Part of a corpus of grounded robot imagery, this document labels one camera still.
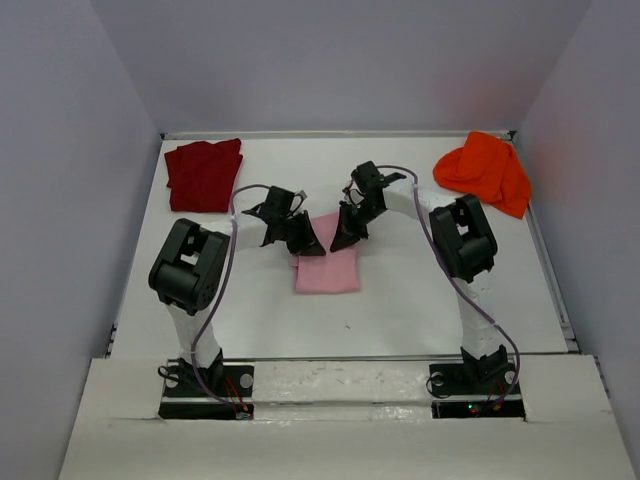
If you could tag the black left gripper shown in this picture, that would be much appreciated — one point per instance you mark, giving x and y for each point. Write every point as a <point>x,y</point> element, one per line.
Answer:
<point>292,231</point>

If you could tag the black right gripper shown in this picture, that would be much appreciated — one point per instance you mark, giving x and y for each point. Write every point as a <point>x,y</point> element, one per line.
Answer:
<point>354,216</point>

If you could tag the pink t shirt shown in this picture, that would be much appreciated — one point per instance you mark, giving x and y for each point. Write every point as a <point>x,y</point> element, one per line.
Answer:
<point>333,273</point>

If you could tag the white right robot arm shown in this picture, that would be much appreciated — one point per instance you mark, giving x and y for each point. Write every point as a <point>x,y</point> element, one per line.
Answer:
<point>457,231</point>

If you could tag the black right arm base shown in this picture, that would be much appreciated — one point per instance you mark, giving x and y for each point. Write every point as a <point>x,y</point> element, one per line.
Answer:
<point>475,388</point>

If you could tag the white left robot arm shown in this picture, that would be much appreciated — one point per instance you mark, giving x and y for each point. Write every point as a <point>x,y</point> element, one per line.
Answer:
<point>192,269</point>

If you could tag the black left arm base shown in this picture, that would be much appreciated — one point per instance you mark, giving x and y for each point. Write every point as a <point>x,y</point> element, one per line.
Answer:
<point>222,392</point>

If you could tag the dark red folded t shirt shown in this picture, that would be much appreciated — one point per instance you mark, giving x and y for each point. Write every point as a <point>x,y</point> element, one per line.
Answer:
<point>201,175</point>

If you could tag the orange t shirt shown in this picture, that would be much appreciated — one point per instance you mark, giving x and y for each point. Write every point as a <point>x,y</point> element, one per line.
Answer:
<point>489,168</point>

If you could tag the aluminium table front rail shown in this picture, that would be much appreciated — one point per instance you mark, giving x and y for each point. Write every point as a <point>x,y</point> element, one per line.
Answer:
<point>425,358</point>

